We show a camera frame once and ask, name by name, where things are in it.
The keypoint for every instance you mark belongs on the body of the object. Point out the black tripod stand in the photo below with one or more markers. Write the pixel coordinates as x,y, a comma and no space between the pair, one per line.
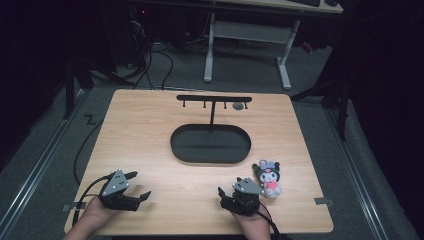
69,90
342,106

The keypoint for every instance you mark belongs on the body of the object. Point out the person's left hand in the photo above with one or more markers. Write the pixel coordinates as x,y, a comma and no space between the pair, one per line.
96,211

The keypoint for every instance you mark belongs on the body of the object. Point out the black hook rack with tray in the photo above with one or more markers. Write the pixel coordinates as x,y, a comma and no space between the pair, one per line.
210,143

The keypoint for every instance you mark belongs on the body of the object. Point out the black computer mouse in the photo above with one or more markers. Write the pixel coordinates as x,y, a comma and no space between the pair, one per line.
331,2

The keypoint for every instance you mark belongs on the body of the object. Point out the black computer tower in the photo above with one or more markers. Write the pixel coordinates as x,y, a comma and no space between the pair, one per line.
139,33

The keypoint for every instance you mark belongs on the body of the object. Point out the person's right hand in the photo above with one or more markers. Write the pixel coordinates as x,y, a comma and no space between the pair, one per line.
255,220

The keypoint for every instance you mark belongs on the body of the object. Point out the grey round table grommet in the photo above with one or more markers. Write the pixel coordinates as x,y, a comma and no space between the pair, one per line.
238,106

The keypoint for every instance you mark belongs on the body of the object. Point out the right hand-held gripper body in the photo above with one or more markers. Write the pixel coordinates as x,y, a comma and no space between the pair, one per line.
245,198

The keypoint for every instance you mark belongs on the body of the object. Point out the metal floor rail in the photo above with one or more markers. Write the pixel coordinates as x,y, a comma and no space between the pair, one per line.
36,171
356,176

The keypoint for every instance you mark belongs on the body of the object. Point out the grey tape piece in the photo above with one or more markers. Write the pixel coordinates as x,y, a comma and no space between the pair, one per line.
74,206
323,201

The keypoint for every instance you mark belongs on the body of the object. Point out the black keyboard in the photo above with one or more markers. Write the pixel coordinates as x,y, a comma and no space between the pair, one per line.
305,2

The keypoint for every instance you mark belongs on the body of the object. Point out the white-legged desk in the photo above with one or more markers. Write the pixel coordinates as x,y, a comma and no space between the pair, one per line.
248,31

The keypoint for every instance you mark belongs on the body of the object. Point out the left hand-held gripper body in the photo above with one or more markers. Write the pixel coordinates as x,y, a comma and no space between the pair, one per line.
115,195

